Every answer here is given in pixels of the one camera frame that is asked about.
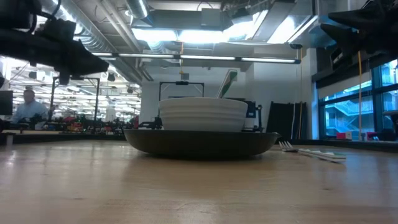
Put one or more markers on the black stand frame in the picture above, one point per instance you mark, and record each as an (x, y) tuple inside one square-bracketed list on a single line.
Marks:
[(182, 83)]

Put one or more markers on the white ceramic bowl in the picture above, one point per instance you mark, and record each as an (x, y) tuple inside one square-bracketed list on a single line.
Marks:
[(202, 115)]

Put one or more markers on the black device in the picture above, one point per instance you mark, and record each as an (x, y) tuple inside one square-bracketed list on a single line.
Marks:
[(251, 109)]

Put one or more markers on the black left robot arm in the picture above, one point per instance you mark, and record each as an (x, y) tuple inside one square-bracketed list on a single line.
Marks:
[(15, 12)]

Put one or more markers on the small white box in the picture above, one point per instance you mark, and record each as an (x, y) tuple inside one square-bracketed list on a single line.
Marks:
[(348, 135)]

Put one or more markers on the dark round plate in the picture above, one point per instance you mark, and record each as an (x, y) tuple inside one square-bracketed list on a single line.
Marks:
[(202, 144)]

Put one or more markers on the black rig frame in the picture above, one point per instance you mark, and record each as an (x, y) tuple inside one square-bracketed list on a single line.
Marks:
[(97, 99)]

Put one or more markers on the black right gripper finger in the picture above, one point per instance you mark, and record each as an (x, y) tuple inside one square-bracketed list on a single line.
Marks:
[(345, 37), (357, 15)]

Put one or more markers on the person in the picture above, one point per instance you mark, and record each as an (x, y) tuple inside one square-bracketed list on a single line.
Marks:
[(29, 110)]

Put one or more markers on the black leaning panels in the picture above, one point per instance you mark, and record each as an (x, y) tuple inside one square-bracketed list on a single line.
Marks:
[(280, 121)]

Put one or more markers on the red box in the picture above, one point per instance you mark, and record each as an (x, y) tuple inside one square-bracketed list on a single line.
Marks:
[(340, 136)]

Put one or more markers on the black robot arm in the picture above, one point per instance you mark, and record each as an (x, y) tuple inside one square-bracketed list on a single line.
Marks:
[(152, 124)]

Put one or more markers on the black monitor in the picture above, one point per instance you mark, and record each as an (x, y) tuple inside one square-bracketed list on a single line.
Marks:
[(6, 102)]

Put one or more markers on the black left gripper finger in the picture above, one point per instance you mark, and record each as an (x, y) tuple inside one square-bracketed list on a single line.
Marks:
[(87, 63)]

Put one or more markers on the long ceiling light fixture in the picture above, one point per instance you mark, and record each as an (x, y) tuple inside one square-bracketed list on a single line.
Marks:
[(205, 57)]

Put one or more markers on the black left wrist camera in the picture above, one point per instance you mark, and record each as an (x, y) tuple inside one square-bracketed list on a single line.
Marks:
[(57, 29)]

